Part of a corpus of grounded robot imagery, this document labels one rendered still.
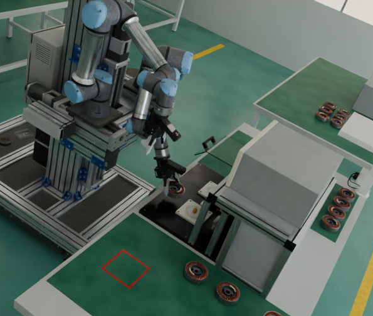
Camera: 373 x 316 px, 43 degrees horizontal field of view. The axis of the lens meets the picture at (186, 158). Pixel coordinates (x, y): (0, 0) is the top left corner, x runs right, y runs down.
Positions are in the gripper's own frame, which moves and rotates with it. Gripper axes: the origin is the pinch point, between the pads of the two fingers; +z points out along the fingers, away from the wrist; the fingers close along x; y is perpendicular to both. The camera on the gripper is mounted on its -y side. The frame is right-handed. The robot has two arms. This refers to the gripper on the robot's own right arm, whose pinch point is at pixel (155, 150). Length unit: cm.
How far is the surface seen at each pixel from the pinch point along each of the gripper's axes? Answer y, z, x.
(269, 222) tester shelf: -62, 3, 0
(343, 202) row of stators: -88, 38, -105
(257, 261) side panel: -65, 24, 2
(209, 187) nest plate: -19, 37, -45
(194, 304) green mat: -51, 40, 30
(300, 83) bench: -8, 40, -263
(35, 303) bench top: -2, 40, 73
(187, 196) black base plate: -14, 38, -30
